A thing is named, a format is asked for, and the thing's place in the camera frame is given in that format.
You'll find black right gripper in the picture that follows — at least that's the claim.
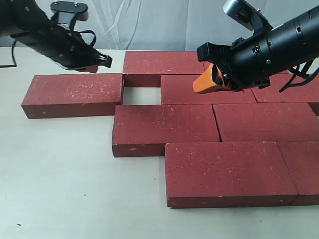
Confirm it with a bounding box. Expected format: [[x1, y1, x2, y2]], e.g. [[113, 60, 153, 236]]
[[192, 17, 319, 94]]

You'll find red brick lifted front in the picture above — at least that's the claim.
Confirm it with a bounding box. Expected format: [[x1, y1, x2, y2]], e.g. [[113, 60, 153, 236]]
[[112, 104, 220, 157]]

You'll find red brick pushed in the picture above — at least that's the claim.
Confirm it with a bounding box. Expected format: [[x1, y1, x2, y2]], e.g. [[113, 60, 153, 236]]
[[160, 75, 257, 105]]

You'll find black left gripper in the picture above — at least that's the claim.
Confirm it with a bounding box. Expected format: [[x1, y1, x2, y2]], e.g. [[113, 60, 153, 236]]
[[10, 20, 113, 73]]

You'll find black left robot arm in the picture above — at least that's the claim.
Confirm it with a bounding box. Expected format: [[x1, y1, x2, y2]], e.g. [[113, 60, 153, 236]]
[[0, 0, 113, 73]]

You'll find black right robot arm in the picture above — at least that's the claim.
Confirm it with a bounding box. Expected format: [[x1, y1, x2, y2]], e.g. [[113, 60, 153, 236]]
[[193, 0, 319, 94]]

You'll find red brick front large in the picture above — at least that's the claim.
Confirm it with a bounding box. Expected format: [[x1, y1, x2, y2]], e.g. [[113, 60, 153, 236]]
[[165, 141, 298, 209]]

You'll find black cable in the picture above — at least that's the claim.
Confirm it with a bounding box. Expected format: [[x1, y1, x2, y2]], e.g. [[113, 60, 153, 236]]
[[278, 59, 319, 93], [0, 30, 97, 69]]

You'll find black left cable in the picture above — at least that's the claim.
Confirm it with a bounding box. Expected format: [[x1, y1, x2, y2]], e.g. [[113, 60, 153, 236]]
[[0, 30, 97, 69]]

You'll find black right cable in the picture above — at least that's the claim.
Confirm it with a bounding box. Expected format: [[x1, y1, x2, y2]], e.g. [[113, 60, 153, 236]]
[[278, 59, 319, 93]]

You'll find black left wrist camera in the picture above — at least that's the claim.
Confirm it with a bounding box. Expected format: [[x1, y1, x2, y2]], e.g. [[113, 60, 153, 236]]
[[50, 0, 89, 30]]

